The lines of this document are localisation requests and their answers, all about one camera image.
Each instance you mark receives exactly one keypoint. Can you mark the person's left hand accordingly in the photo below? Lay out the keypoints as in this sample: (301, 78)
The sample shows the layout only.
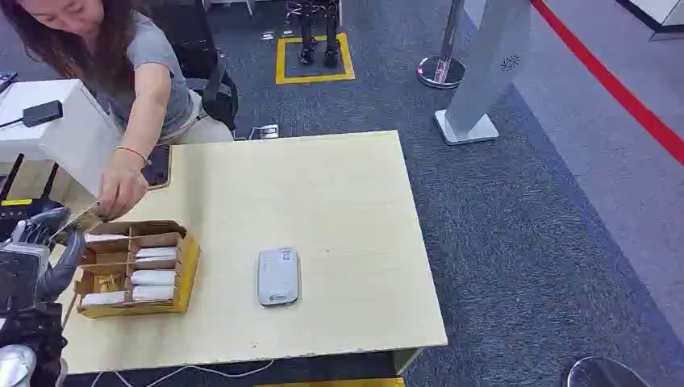
(122, 192)

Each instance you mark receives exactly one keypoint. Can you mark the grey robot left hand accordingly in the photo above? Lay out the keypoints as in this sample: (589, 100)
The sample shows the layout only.
(61, 267)

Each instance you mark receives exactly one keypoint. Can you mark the golden card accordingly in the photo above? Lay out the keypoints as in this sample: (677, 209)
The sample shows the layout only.
(80, 220)

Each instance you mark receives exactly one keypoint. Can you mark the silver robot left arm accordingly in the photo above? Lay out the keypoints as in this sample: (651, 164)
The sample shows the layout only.
(27, 336)

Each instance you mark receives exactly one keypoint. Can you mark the black phone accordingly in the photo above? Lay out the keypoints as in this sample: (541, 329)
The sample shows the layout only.
(158, 166)

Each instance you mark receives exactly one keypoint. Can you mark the white card stack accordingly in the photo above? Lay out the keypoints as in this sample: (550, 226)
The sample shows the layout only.
(156, 253)
(102, 298)
(153, 293)
(153, 277)
(104, 237)

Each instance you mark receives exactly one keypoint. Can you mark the black router with antennas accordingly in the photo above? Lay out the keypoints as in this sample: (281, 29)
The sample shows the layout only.
(24, 208)

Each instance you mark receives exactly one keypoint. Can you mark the white side table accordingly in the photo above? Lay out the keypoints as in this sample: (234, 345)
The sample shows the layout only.
(69, 139)

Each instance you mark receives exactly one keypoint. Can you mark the wooden card box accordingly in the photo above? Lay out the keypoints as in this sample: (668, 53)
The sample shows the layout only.
(181, 277)

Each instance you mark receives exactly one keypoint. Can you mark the black power adapter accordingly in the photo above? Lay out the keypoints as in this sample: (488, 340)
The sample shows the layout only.
(42, 112)

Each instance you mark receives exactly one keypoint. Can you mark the person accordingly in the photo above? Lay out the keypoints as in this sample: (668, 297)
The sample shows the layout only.
(128, 59)

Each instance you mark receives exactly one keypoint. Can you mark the black office chair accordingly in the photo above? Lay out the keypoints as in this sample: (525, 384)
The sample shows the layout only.
(206, 69)

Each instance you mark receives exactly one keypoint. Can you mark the white power strip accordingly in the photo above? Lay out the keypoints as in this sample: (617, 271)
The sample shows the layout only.
(266, 131)

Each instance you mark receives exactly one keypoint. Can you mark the dark phone on side table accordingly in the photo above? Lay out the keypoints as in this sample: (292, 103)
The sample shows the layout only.
(6, 80)

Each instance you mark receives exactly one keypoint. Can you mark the grey card reader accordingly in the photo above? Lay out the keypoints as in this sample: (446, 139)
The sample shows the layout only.
(278, 276)

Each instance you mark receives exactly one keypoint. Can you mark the pale wooden desk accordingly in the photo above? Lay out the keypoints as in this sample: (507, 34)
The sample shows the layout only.
(320, 224)

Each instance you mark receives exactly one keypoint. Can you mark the yellow floor tape square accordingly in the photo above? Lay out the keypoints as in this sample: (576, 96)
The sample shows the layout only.
(315, 79)

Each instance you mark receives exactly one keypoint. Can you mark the black robot leg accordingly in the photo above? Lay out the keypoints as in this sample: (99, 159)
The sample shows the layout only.
(332, 40)
(307, 37)

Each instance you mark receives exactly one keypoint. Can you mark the yellow floor tape strip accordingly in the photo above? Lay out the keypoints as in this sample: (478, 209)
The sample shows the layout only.
(331, 382)

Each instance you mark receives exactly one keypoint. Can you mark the grey kiosk stand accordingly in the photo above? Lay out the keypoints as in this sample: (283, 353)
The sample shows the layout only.
(481, 80)

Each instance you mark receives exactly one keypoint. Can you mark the red floor tape line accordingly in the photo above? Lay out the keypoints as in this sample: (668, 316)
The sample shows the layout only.
(614, 88)

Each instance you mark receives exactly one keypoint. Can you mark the chrome round stanchion base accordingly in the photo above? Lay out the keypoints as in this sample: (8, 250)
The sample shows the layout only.
(604, 374)

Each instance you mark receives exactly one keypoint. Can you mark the white cabinet with black base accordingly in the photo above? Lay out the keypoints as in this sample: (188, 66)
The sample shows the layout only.
(660, 13)

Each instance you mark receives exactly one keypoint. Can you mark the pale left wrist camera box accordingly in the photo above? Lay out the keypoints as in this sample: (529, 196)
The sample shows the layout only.
(18, 277)

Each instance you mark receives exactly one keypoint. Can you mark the chrome stanchion post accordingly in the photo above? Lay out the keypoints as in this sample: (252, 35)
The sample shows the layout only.
(442, 66)

